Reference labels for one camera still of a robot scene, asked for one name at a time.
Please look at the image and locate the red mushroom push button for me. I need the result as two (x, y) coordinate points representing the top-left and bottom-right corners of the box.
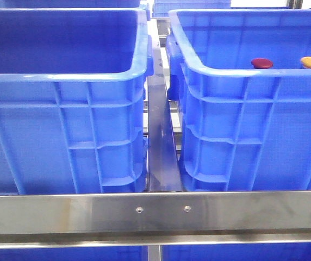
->
(251, 58), (273, 70)

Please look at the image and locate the blue plastic target bin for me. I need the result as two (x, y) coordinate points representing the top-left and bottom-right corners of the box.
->
(167, 9), (311, 191)

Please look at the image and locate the blue plastic source bin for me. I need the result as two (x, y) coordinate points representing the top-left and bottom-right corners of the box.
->
(0, 8), (153, 195)

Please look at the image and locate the blue bin behind source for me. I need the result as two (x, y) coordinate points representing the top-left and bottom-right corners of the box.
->
(152, 0), (231, 18)

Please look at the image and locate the blue bin below left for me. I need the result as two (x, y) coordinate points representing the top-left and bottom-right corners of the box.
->
(0, 246), (147, 260)

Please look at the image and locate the blue bin below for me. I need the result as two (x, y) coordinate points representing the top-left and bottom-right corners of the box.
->
(163, 243), (311, 260)
(0, 246), (147, 260)

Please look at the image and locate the blue bin below right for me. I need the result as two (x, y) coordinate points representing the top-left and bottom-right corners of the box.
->
(163, 243), (311, 260)

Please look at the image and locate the blue bin at left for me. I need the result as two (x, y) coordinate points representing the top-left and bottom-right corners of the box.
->
(0, 0), (141, 8)

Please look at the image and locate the steel divider rail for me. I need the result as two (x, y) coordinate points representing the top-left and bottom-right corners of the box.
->
(147, 19), (182, 192)

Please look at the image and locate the stainless steel front rail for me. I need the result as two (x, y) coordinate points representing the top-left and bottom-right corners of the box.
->
(0, 191), (311, 248)

